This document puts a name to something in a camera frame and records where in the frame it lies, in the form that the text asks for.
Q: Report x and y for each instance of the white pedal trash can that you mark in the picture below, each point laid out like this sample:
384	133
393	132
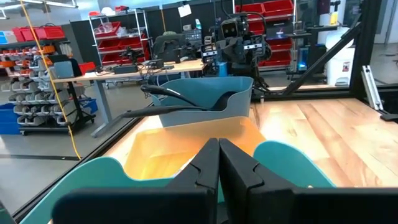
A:
340	62

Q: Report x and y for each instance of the black plastic serving spoon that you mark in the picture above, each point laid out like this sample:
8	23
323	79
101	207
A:
155	111

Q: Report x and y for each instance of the steel shelf with red bins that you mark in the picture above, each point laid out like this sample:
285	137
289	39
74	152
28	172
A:
276	9
121	43

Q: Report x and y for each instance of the black power supply box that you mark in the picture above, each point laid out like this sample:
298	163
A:
126	69

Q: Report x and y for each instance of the large blue crate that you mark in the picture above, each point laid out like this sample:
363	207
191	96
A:
7	119

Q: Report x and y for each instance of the blue spray bottle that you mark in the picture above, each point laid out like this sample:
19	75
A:
198	25

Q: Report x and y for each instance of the wooden desk with grey legs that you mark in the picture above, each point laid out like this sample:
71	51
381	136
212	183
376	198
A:
124	74

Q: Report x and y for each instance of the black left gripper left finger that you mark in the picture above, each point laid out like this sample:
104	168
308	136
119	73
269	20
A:
202	171

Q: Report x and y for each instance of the grey-blue panel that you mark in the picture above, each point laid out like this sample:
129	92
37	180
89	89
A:
63	70

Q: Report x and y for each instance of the red box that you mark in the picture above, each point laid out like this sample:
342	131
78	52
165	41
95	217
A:
87	68

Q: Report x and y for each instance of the small blue crate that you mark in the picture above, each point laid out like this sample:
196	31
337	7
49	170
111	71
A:
90	105

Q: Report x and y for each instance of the blue plastic bin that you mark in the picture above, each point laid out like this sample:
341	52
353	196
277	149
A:
186	122

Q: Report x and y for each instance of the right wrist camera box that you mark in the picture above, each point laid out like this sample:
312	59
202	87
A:
231	28

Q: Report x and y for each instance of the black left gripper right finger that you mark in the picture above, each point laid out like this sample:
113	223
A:
242	186

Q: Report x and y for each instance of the black plastic ladle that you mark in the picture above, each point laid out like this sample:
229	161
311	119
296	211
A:
161	90

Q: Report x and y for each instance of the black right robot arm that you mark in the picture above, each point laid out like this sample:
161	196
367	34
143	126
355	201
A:
247	74

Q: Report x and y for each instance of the yellow spray bottle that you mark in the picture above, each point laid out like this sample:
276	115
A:
334	18

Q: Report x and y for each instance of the rack of grey parts bins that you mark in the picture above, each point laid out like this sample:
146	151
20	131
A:
34	93

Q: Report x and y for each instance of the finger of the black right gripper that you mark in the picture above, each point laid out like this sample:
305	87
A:
240	49
229	49

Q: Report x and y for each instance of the green plastic bin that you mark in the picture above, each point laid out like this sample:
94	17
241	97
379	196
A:
93	186

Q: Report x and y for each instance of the orange translucent plastic bin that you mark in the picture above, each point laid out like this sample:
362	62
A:
174	146

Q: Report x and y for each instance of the silver aluminium bracket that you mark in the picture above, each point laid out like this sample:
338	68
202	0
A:
371	87

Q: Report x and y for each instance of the small black desktop robot arm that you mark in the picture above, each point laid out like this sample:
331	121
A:
132	55

